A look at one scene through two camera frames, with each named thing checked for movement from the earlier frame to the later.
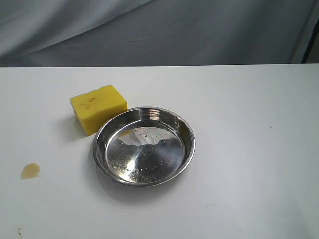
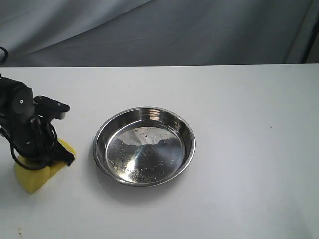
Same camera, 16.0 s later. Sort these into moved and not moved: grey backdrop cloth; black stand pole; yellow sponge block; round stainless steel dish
Moved: yellow sponge block
Not moved: black stand pole; round stainless steel dish; grey backdrop cloth
